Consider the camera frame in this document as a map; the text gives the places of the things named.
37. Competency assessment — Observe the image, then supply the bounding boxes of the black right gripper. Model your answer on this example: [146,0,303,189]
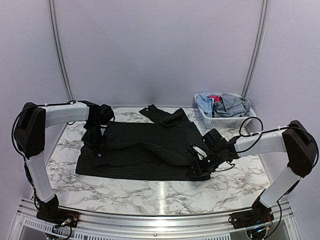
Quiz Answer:
[186,149,224,177]

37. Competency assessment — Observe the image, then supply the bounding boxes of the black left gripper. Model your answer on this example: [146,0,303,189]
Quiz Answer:
[81,121,108,152]

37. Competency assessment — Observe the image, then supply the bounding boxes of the black pinstriped shirt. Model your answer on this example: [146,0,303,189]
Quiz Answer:
[75,105,206,181]

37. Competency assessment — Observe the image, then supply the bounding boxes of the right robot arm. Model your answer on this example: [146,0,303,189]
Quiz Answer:
[186,120,320,229]

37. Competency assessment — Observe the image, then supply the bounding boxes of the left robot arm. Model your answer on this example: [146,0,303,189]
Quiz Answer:
[11,100,115,226]

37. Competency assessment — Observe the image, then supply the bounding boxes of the white plastic laundry basket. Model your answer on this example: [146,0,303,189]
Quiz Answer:
[194,92,256,129]

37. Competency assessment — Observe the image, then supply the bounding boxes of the grey denim jeans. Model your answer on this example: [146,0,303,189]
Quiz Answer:
[212,93,251,118]

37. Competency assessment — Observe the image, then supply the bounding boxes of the red garment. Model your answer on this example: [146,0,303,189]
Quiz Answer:
[207,95,223,103]

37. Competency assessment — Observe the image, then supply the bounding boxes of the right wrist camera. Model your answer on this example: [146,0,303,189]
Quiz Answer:
[188,144,208,160]

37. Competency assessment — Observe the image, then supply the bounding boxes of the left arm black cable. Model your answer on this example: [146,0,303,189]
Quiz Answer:
[11,99,76,161]

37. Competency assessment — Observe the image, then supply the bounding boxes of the aluminium front rail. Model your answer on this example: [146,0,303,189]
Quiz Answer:
[8,199,301,240]

